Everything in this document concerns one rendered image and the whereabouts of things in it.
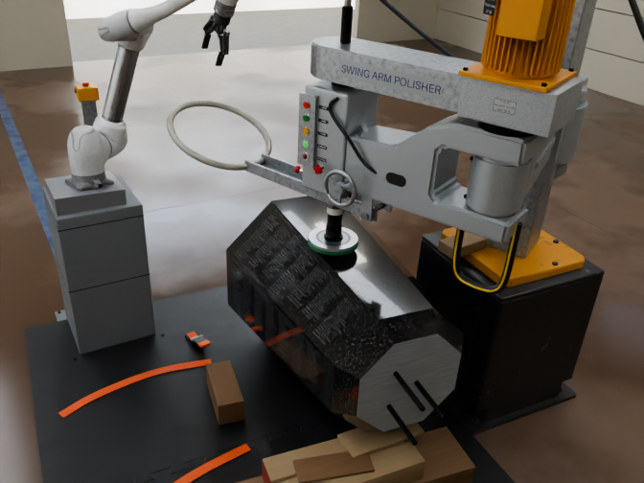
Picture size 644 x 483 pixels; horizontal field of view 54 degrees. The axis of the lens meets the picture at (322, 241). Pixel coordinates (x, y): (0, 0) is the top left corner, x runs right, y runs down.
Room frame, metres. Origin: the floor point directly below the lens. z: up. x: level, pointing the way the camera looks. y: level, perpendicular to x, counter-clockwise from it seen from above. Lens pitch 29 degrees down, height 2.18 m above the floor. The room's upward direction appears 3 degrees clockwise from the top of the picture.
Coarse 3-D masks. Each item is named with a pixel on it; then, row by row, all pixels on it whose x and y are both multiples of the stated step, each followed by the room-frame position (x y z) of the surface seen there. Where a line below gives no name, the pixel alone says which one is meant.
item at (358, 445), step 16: (352, 432) 1.89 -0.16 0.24; (368, 432) 1.90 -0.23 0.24; (384, 432) 1.90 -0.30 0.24; (400, 432) 1.91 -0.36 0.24; (416, 432) 1.91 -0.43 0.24; (352, 448) 1.81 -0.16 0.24; (368, 448) 1.81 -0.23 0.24; (304, 464) 1.72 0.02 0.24; (320, 464) 1.72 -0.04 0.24; (336, 464) 1.73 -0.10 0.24; (352, 464) 1.73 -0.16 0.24; (368, 464) 1.74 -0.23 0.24; (304, 480) 1.64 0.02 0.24; (320, 480) 1.66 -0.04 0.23
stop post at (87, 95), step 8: (80, 88) 3.69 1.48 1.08; (88, 88) 3.71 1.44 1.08; (96, 88) 3.73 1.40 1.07; (80, 96) 3.68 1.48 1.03; (88, 96) 3.70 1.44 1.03; (96, 96) 3.72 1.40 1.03; (88, 104) 3.72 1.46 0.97; (96, 104) 3.74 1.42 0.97; (88, 112) 3.72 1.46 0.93; (96, 112) 3.74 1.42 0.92; (88, 120) 3.71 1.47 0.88
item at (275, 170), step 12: (264, 156) 2.68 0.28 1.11; (252, 168) 2.57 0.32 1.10; (264, 168) 2.53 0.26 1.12; (276, 168) 2.64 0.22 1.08; (288, 168) 2.59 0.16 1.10; (276, 180) 2.49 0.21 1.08; (288, 180) 2.45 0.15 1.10; (300, 180) 2.43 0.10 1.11; (300, 192) 2.42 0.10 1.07; (312, 192) 2.38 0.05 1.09; (360, 204) 2.25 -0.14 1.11; (384, 204) 2.30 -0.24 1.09; (360, 216) 2.20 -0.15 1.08; (372, 216) 2.21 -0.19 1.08
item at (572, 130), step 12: (576, 120) 2.45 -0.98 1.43; (564, 132) 2.42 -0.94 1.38; (576, 132) 2.46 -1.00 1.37; (552, 144) 2.34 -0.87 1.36; (564, 144) 2.43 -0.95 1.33; (576, 144) 2.48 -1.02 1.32; (540, 156) 2.16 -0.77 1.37; (564, 156) 2.44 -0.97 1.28; (540, 168) 2.26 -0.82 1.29; (528, 180) 2.05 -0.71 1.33
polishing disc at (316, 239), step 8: (312, 232) 2.42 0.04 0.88; (320, 232) 2.42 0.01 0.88; (344, 232) 2.44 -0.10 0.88; (352, 232) 2.44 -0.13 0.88; (312, 240) 2.35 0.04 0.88; (320, 240) 2.35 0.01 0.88; (344, 240) 2.37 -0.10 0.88; (352, 240) 2.37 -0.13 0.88; (320, 248) 2.29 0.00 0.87; (328, 248) 2.28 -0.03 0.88; (336, 248) 2.29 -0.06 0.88; (344, 248) 2.29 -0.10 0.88
